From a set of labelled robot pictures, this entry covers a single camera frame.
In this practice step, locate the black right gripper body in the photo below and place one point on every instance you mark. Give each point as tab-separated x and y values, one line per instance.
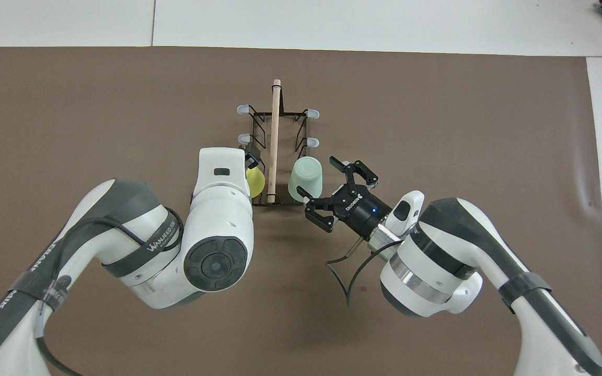
366	211

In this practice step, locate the yellow plastic cup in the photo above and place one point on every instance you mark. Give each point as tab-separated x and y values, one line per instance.
256	183

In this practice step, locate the pale green plastic cup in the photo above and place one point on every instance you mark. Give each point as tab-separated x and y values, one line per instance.
306	180

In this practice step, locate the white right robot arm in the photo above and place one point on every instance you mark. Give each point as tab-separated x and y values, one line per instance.
437	261

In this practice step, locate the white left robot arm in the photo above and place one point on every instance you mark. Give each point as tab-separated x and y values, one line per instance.
217	219

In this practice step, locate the brown table mat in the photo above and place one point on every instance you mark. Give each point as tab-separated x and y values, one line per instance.
437	104

